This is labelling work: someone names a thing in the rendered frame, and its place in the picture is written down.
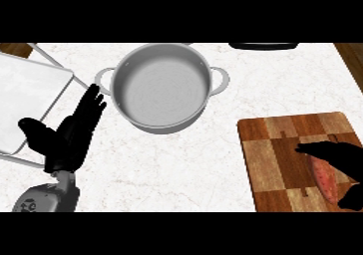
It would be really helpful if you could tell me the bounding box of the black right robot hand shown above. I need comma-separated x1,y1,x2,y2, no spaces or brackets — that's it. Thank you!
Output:
293,140,363,212

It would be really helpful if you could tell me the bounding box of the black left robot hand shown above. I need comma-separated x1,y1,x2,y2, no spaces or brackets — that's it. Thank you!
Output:
16,83,108,174

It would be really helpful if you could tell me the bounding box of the wooden cutting board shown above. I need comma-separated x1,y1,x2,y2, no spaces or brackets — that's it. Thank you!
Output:
235,112,363,213

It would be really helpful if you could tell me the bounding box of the grey metal pot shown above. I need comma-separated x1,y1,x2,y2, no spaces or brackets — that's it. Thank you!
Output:
93,43,231,135

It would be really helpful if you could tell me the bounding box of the white sink basin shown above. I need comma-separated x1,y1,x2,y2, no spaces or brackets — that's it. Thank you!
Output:
0,43,90,169

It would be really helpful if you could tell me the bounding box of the brown wooden cabinet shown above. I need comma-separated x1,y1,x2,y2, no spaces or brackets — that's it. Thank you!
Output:
333,43,363,97

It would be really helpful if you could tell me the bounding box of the black appliance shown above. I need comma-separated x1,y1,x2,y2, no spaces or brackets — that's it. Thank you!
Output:
226,42,300,51

